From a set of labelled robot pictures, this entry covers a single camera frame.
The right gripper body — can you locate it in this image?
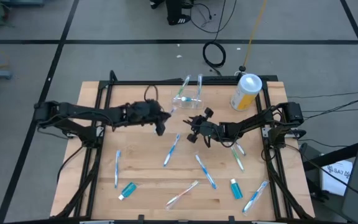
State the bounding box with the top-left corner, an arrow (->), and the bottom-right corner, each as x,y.
186,107 -> 228,148

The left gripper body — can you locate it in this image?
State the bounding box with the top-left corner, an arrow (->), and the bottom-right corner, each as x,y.
123,98 -> 167,137

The green toothbrush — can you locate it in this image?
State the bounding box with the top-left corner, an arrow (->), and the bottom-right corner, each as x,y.
230,145 -> 246,172
169,74 -> 192,114

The teal toothpaste tube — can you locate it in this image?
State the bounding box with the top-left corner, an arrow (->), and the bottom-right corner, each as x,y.
117,182 -> 138,201
229,178 -> 244,200

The white yellow wipes canister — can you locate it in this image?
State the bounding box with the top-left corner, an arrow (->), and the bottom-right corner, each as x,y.
230,73 -> 263,112

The orange toothbrush in clear wrapper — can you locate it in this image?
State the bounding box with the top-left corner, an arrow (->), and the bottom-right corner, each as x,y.
165,180 -> 200,210

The person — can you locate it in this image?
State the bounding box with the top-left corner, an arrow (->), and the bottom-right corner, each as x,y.
150,0 -> 195,26

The white printed paper sheet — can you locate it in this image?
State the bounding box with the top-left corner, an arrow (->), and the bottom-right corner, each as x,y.
320,160 -> 354,197

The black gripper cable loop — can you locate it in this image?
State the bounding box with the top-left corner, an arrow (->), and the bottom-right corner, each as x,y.
144,84 -> 159,102

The black aluminium table frame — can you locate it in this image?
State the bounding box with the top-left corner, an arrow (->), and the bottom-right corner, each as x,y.
53,70 -> 315,224

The coiled black cable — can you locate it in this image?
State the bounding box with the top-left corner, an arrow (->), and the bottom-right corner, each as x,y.
202,41 -> 227,68

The yellow hanging cable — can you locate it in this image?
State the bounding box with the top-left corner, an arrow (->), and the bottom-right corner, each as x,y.
242,0 -> 269,71

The black hanging cable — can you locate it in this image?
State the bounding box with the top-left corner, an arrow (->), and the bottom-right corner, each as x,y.
186,0 -> 239,44

